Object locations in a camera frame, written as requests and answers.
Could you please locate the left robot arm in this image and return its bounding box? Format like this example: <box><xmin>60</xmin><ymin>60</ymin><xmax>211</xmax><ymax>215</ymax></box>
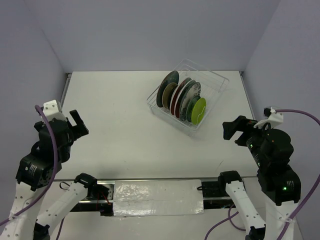
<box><xmin>0</xmin><ymin>106</ymin><xmax>98</xmax><ymax>240</ymax></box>

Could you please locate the blue floral white plate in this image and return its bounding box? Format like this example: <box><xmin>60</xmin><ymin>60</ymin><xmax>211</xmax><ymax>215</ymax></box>
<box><xmin>179</xmin><ymin>82</ymin><xmax>201</xmax><ymax>121</ymax></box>

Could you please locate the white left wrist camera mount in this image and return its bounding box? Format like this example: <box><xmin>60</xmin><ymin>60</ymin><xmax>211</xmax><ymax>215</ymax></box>
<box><xmin>42</xmin><ymin>100</ymin><xmax>66</xmax><ymax>122</ymax></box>

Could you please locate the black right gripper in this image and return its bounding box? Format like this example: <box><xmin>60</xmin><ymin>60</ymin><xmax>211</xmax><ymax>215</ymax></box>
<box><xmin>221</xmin><ymin>112</ymin><xmax>274</xmax><ymax>165</ymax></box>

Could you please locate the black metal base rail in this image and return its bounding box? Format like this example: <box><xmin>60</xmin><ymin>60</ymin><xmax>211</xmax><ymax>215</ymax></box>
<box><xmin>71</xmin><ymin>179</ymin><xmax>235</xmax><ymax>217</ymax></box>

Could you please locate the blue patterned dark-rimmed plate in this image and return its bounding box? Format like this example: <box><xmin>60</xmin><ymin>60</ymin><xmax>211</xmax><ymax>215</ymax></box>
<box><xmin>186</xmin><ymin>95</ymin><xmax>201</xmax><ymax>123</ymax></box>

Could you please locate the silver foil covered panel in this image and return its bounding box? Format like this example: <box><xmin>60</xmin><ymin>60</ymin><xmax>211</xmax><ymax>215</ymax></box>
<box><xmin>113</xmin><ymin>179</ymin><xmax>204</xmax><ymax>217</ymax></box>

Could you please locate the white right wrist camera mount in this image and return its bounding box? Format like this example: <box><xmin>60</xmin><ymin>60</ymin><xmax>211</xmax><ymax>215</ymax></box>
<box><xmin>253</xmin><ymin>106</ymin><xmax>284</xmax><ymax>129</ymax></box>

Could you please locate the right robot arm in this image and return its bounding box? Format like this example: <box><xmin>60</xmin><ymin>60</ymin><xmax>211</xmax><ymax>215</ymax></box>
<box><xmin>217</xmin><ymin>113</ymin><xmax>301</xmax><ymax>240</ymax></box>

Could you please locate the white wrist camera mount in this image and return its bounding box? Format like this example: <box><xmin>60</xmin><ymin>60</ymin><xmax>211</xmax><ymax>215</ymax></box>
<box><xmin>253</xmin><ymin>106</ymin><xmax>284</xmax><ymax>129</ymax></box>
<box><xmin>42</xmin><ymin>100</ymin><xmax>66</xmax><ymax>122</ymax></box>

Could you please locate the teal glazed brown-rimmed plate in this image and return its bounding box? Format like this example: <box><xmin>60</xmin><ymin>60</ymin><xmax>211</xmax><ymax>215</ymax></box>
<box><xmin>156</xmin><ymin>70</ymin><xmax>180</xmax><ymax>108</ymax></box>

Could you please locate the red plate with teal flower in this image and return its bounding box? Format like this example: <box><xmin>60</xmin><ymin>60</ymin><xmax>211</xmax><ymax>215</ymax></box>
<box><xmin>169</xmin><ymin>77</ymin><xmax>192</xmax><ymax>116</ymax></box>

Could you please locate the beige brown-rimmed plate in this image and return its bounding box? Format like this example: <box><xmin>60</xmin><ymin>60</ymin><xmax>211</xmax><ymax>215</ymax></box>
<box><xmin>162</xmin><ymin>82</ymin><xmax>178</xmax><ymax>109</ymax></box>

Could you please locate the lime green plate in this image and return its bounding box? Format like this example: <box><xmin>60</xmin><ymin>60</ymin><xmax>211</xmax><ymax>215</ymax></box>
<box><xmin>191</xmin><ymin>97</ymin><xmax>207</xmax><ymax>125</ymax></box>

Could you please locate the white plate with red back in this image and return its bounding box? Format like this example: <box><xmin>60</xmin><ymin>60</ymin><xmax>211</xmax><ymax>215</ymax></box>
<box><xmin>174</xmin><ymin>79</ymin><xmax>196</xmax><ymax>119</ymax></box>

